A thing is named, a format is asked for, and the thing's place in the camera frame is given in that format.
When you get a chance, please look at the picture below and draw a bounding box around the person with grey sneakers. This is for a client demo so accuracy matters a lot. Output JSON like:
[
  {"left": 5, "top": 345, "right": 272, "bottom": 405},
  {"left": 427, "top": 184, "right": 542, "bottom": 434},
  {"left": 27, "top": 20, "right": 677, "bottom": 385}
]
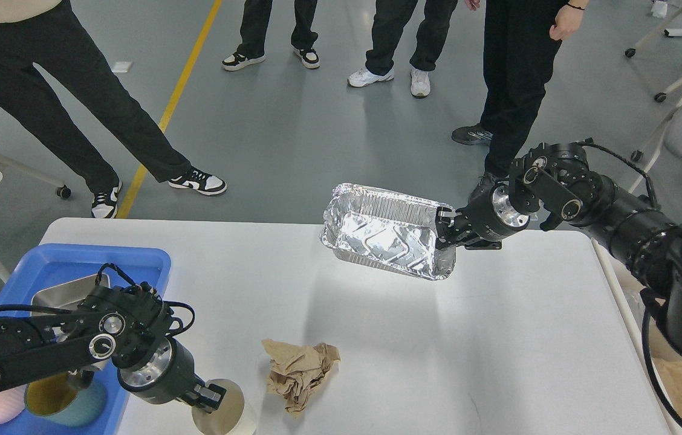
[{"left": 451, "top": 1, "right": 589, "bottom": 198}]

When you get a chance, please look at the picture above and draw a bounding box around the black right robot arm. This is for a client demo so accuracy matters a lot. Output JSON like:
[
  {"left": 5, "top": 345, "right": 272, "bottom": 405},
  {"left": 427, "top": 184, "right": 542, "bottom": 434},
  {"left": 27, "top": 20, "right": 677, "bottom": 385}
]
[{"left": 435, "top": 138, "right": 682, "bottom": 428}]

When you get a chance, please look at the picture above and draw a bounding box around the person in cream top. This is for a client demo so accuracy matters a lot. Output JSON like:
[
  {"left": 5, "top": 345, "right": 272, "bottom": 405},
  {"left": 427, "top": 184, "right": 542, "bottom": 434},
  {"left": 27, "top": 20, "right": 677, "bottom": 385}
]
[{"left": 0, "top": 1, "right": 227, "bottom": 219}]

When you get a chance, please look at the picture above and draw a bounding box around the person with black-white sneakers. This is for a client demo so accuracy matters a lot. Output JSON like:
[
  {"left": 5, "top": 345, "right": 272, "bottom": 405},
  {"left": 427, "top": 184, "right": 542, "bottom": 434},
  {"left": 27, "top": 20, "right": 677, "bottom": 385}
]
[{"left": 221, "top": 0, "right": 321, "bottom": 72}]

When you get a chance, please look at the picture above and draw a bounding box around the stainless steel rectangular tray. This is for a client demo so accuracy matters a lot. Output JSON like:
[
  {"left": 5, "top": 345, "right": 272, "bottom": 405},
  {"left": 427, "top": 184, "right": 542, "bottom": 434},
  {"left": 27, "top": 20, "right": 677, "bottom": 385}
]
[{"left": 31, "top": 273, "right": 97, "bottom": 311}]

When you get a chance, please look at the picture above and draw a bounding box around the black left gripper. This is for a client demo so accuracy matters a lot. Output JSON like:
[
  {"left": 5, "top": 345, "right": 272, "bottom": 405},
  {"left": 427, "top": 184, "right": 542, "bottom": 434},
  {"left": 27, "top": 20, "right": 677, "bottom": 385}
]
[{"left": 117, "top": 338, "right": 227, "bottom": 413}]

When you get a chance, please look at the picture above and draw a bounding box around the white plastic bin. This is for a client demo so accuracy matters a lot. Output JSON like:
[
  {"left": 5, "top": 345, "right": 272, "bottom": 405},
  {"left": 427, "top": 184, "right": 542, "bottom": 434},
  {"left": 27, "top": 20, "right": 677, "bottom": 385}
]
[{"left": 592, "top": 240, "right": 682, "bottom": 405}]

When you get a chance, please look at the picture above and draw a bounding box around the white paper cup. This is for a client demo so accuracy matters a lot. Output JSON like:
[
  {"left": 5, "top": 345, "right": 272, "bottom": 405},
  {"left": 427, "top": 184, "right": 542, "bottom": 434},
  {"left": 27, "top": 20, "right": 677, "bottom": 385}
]
[{"left": 192, "top": 378, "right": 258, "bottom": 434}]

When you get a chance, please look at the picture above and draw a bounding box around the person with white sneakers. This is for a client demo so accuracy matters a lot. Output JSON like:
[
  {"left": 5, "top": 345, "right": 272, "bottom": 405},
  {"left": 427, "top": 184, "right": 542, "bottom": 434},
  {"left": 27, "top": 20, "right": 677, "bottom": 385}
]
[{"left": 347, "top": 0, "right": 460, "bottom": 98}]

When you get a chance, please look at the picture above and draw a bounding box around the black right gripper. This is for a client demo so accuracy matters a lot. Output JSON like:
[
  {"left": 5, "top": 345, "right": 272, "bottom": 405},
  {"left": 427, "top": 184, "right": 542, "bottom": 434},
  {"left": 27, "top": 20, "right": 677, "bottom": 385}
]
[{"left": 435, "top": 184, "right": 531, "bottom": 250}]

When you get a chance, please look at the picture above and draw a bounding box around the blue plastic tray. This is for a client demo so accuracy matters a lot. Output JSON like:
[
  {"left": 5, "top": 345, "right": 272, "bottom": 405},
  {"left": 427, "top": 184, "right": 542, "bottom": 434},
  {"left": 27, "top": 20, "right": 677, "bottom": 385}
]
[{"left": 0, "top": 244, "right": 172, "bottom": 434}]

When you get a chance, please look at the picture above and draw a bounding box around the blue-green mug yellow inside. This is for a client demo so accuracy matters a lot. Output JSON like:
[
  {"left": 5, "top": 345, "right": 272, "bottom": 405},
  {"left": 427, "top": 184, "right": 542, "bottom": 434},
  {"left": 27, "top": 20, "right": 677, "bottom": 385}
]
[{"left": 24, "top": 373, "right": 107, "bottom": 427}]

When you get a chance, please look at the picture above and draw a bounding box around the crushed clear plastic bottle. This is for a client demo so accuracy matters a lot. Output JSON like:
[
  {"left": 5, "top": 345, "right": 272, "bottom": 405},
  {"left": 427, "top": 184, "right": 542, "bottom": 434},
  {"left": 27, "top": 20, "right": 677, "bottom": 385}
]
[{"left": 320, "top": 184, "right": 455, "bottom": 281}]

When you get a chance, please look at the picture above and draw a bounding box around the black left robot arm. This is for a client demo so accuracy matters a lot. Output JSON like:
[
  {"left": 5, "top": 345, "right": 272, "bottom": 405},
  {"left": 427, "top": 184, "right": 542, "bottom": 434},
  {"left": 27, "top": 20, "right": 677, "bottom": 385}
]
[{"left": 0, "top": 263, "right": 227, "bottom": 413}]

